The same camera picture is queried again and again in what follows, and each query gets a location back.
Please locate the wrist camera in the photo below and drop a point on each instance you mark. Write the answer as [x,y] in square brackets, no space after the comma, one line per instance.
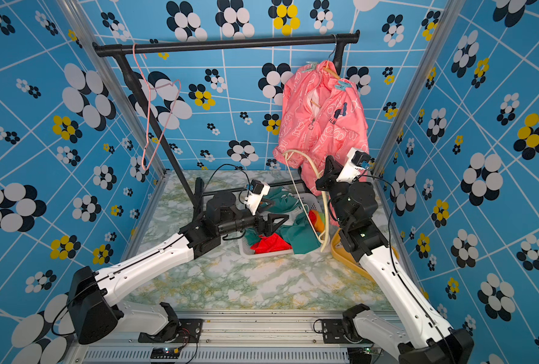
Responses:
[357,163]
[257,190]

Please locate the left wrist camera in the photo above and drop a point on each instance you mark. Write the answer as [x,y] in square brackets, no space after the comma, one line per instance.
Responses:
[257,190]

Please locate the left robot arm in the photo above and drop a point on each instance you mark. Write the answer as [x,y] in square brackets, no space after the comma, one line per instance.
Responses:
[96,301]

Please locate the green letter jacket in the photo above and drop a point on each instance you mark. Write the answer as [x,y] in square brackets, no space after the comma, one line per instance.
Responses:
[303,227]

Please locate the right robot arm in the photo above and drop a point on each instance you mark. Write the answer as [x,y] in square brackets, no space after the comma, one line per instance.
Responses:
[424,336]

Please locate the black clothes rack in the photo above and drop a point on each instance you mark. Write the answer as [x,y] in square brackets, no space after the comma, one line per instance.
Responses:
[119,53]

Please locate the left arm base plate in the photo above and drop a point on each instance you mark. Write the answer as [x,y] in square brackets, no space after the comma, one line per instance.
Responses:
[184,330]

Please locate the pink printed jacket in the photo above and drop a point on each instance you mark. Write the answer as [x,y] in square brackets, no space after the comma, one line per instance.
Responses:
[319,120]

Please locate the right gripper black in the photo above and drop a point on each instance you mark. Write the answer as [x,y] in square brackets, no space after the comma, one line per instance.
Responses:
[331,181]

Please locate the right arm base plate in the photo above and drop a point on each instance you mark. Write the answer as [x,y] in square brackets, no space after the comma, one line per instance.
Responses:
[333,332]

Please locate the white plastic basket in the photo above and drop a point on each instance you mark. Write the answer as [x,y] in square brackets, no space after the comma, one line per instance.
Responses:
[309,200]

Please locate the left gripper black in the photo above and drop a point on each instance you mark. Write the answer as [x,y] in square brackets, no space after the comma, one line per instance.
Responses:
[269,227]

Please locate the red white rainbow jacket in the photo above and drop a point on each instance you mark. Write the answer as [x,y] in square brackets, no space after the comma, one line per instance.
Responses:
[271,244]

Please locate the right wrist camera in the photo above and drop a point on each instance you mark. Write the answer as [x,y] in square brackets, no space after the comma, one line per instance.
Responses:
[357,163]

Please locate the yellow plastic tub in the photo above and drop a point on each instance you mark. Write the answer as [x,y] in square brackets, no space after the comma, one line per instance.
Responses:
[340,254]

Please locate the green circuit board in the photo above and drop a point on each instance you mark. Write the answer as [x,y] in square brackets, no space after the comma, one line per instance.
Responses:
[165,353]

